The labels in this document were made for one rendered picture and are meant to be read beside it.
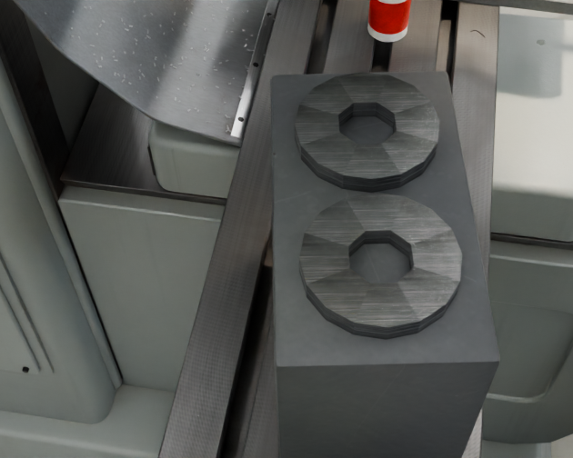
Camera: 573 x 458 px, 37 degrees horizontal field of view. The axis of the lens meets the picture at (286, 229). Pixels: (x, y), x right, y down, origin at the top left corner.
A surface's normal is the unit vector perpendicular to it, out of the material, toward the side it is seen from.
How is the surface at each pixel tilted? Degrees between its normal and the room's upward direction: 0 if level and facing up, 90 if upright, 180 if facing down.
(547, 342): 90
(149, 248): 90
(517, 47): 0
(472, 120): 0
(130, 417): 0
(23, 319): 88
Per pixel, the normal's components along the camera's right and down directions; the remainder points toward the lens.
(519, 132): -0.01, -0.58
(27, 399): -0.17, 0.68
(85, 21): 0.73, -0.30
